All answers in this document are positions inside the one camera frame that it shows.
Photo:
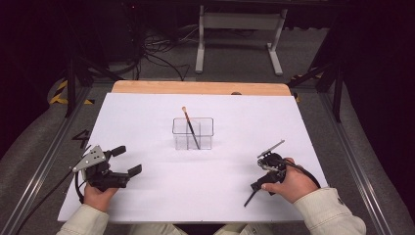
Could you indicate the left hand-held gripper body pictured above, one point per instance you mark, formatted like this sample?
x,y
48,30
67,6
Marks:
x,y
107,179

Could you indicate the grey metal stand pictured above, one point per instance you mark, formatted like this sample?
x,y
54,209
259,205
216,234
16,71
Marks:
x,y
241,20

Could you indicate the person's right hand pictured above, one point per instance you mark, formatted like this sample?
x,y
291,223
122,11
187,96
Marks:
x,y
295,184

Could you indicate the black tripod stand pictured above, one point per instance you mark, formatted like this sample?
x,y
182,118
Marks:
x,y
70,88
337,94

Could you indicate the wooden table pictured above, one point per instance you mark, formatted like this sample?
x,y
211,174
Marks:
x,y
195,87

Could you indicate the aluminium floor rail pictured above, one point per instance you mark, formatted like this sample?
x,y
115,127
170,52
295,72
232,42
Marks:
x,y
45,163
355,166

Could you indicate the person's left hand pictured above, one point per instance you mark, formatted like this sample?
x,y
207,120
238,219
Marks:
x,y
98,197

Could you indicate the dark equipment cabinet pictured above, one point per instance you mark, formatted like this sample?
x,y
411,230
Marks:
x,y
143,29

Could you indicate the white table sheet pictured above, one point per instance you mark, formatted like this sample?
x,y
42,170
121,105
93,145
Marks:
x,y
147,124

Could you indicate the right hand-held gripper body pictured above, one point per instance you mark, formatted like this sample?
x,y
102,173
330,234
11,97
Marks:
x,y
273,164

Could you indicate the yellow black floor tape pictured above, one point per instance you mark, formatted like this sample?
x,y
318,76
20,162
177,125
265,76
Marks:
x,y
60,94

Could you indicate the person's right leg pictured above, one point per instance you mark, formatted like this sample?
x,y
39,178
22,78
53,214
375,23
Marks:
x,y
241,230

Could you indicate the clear plastic divided container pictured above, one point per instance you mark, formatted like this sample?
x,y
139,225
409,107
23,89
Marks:
x,y
205,133

